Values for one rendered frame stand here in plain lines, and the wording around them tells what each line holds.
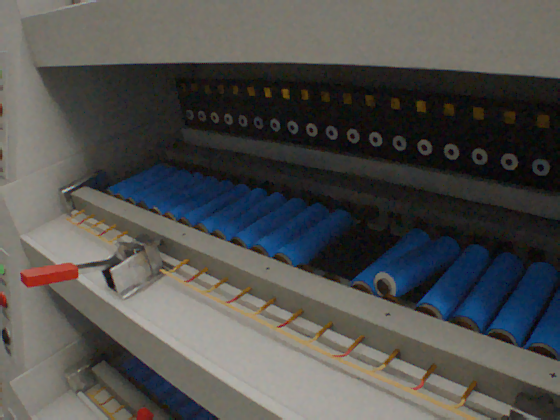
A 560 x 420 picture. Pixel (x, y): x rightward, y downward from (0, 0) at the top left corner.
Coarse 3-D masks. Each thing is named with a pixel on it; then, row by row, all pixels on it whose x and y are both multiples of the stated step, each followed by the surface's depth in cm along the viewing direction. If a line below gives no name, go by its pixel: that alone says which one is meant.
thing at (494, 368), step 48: (96, 192) 45; (192, 240) 34; (192, 288) 32; (240, 288) 31; (288, 288) 28; (336, 288) 27; (288, 336) 26; (384, 336) 24; (432, 336) 22; (480, 336) 22; (480, 384) 21; (528, 384) 19
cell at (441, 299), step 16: (464, 256) 28; (480, 256) 28; (448, 272) 27; (464, 272) 27; (480, 272) 28; (432, 288) 26; (448, 288) 26; (464, 288) 26; (432, 304) 25; (448, 304) 25; (448, 320) 25
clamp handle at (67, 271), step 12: (120, 252) 33; (60, 264) 31; (72, 264) 31; (84, 264) 32; (96, 264) 32; (108, 264) 33; (24, 276) 28; (36, 276) 29; (48, 276) 29; (60, 276) 30; (72, 276) 31
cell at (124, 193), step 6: (168, 168) 48; (174, 168) 48; (156, 174) 47; (162, 174) 48; (168, 174) 48; (144, 180) 47; (150, 180) 47; (156, 180) 47; (132, 186) 46; (138, 186) 46; (144, 186) 46; (120, 192) 45; (126, 192) 45; (132, 192) 45
